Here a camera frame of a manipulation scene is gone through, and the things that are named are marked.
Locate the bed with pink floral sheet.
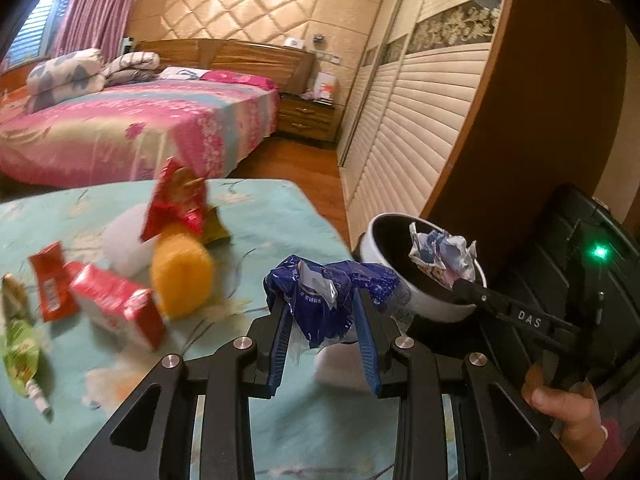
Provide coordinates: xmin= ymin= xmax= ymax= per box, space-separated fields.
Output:
xmin=0 ymin=77 xmax=282 ymax=187

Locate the blue white folded quilt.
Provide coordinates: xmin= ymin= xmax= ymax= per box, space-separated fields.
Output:
xmin=26 ymin=48 xmax=108 ymax=112

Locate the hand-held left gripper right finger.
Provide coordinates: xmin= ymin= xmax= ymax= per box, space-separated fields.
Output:
xmin=350 ymin=291 xmax=583 ymax=480

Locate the red orange snack packet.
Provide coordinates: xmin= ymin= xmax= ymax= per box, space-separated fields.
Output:
xmin=141 ymin=157 xmax=208 ymax=242

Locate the window with blinds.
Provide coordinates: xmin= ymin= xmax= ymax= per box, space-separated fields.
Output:
xmin=4 ymin=0 xmax=79 ymax=67

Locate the teal floral tablecloth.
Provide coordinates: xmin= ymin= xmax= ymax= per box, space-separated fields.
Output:
xmin=0 ymin=177 xmax=451 ymax=480

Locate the red box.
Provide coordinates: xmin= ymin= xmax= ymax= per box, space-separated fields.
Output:
xmin=69 ymin=262 xmax=167 ymax=352

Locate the blue plastic wrapper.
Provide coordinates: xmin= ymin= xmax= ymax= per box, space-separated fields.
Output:
xmin=264 ymin=255 xmax=401 ymax=351

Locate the grey white folded quilt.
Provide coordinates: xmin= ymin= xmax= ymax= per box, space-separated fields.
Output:
xmin=102 ymin=51 xmax=162 ymax=87

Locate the olive green wrapper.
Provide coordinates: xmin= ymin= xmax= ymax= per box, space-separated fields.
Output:
xmin=200 ymin=205 xmax=232 ymax=247

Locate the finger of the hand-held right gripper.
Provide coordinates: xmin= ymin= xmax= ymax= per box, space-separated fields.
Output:
xmin=450 ymin=277 xmax=582 ymax=337

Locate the person's right hand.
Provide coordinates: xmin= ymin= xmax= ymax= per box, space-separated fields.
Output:
xmin=521 ymin=364 xmax=609 ymax=467

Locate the pink pillow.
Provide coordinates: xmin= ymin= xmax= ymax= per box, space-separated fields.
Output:
xmin=200 ymin=70 xmax=279 ymax=92

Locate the wooden headboard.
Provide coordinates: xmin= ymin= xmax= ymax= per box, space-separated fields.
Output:
xmin=134 ymin=38 xmax=316 ymax=96

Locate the printed paper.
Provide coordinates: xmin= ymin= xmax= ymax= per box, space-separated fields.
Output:
xmin=407 ymin=222 xmax=478 ymax=291

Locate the white orange container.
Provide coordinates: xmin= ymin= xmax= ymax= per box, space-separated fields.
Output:
xmin=312 ymin=71 xmax=335 ymax=99

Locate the red sachet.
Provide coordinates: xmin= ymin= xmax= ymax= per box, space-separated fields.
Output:
xmin=27 ymin=241 xmax=77 ymax=323

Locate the white pillow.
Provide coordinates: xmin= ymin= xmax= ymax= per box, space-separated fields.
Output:
xmin=159 ymin=66 xmax=211 ymax=82

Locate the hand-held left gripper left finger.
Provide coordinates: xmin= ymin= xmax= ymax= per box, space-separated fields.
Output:
xmin=64 ymin=300 xmax=296 ymax=480

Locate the cream slatted wardrobe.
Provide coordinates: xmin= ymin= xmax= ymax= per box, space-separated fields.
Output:
xmin=336 ymin=0 xmax=506 ymax=247

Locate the green spout pouch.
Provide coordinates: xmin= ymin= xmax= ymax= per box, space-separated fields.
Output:
xmin=0 ymin=274 xmax=54 ymax=416

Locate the black suitcase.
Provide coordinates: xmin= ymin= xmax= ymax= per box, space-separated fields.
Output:
xmin=480 ymin=182 xmax=640 ymax=411

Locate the white round bin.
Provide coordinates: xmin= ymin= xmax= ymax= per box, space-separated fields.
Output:
xmin=361 ymin=213 xmax=488 ymax=323

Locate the pink curtain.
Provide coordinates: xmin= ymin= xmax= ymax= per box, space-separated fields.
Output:
xmin=50 ymin=0 xmax=144 ymax=61

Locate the brown wooden panel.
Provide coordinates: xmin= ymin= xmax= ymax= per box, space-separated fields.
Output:
xmin=420 ymin=0 xmax=629 ymax=273

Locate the yellow sponge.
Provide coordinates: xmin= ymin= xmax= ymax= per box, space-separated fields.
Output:
xmin=150 ymin=232 xmax=216 ymax=319

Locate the person's right forearm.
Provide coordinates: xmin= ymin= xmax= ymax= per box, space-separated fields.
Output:
xmin=579 ymin=419 xmax=624 ymax=480

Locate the wooden nightstand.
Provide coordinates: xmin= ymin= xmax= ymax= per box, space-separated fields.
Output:
xmin=276 ymin=92 xmax=337 ymax=144

